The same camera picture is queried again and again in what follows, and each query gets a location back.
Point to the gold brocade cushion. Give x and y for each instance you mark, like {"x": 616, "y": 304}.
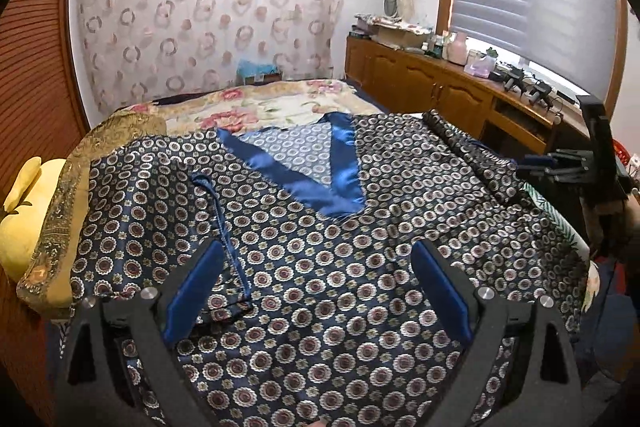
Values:
{"x": 65, "y": 207}

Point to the person's right hand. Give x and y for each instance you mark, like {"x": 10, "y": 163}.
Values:
{"x": 592, "y": 227}

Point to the small round desk fan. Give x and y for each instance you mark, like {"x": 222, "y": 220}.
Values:
{"x": 390, "y": 6}

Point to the circle-patterned sheer curtain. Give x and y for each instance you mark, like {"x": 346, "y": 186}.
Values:
{"x": 210, "y": 7}

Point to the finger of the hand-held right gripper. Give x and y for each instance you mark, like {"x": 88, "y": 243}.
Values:
{"x": 567, "y": 155}
{"x": 550, "y": 172}

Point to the black electronic device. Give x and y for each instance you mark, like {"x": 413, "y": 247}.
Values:
{"x": 530, "y": 89}

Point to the navy circle-patterned satin robe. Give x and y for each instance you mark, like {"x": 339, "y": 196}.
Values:
{"x": 310, "y": 257}

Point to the wooden louvred door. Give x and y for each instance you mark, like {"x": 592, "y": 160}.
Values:
{"x": 35, "y": 57}

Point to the wooden cabinet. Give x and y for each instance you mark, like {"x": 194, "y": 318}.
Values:
{"x": 430, "y": 77}

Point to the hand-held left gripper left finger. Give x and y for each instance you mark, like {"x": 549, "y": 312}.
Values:
{"x": 197, "y": 287}

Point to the yellow plush toy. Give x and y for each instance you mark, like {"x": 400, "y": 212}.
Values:
{"x": 25, "y": 227}

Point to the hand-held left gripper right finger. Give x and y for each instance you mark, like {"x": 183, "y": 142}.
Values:
{"x": 445, "y": 292}

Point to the cardboard box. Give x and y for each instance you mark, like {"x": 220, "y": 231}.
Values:
{"x": 397, "y": 34}

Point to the pink jug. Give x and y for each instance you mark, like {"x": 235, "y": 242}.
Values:
{"x": 457, "y": 49}

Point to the teal fabric item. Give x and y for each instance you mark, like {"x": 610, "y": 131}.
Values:
{"x": 255, "y": 69}

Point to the floral quilt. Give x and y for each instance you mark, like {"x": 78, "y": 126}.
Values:
{"x": 240, "y": 107}

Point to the green leaf-print bedsheet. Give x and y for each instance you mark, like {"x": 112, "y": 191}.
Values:
{"x": 594, "y": 287}

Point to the clear plastic container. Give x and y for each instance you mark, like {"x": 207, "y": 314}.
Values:
{"x": 479, "y": 64}

